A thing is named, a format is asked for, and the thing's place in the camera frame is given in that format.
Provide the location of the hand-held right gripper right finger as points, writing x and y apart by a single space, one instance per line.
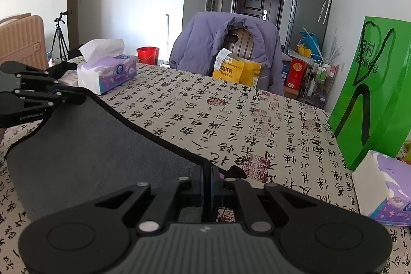
213 185

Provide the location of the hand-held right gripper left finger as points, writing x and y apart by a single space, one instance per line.
201 185

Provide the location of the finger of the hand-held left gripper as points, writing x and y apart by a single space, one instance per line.
35 76
69 97

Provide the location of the grey towel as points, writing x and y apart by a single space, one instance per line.
96 148

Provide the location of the small pink tissue packet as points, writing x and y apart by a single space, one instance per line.
69 78

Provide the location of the black cloth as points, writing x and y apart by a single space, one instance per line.
61 68

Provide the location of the beige suitcase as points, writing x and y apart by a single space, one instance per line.
22 43

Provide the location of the purple tissue pack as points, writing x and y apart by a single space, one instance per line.
385 190
109 75

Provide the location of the brown interior door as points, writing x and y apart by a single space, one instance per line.
74 14

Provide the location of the calligraphy print tablecloth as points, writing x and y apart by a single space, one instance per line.
257 120

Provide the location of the red bucket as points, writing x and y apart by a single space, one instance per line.
147 55

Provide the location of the yellow paper bag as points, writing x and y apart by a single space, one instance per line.
234 71

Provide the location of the purple puffer jacket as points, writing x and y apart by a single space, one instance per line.
196 43

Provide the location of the red gift box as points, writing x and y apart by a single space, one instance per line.
294 72

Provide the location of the wooden chair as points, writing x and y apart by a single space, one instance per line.
242 43

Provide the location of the white storage cart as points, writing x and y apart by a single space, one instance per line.
318 78

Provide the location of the blue bag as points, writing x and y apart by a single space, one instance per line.
310 39

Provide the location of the dark brown entrance door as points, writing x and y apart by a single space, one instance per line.
247 9

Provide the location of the green paper bag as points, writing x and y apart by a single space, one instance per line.
372 94

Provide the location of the grey refrigerator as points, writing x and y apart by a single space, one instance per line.
306 10

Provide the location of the white folded umbrella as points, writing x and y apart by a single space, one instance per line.
327 1

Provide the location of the black camera tripod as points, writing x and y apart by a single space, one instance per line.
58 36

